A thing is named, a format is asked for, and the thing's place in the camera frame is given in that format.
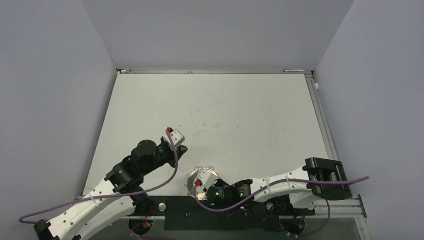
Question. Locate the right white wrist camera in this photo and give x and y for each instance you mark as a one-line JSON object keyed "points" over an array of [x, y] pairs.
{"points": [[205, 179]]}

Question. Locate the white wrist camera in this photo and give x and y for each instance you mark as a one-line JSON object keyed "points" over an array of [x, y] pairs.
{"points": [[205, 179], [173, 136]]}

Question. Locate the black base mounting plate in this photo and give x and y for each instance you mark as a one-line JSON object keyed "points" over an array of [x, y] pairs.
{"points": [[182, 213]]}

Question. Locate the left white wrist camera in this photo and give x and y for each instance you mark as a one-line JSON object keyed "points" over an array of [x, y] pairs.
{"points": [[173, 136]]}

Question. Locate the marker pen at wall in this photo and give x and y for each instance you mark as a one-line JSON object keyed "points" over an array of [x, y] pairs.
{"points": [[294, 71]]}

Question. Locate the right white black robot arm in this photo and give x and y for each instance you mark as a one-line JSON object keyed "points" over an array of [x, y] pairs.
{"points": [[318, 179]]}

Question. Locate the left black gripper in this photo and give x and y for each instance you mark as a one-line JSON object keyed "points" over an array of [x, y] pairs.
{"points": [[172, 152]]}

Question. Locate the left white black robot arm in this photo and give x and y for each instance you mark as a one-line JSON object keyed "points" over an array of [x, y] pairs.
{"points": [[117, 195]]}

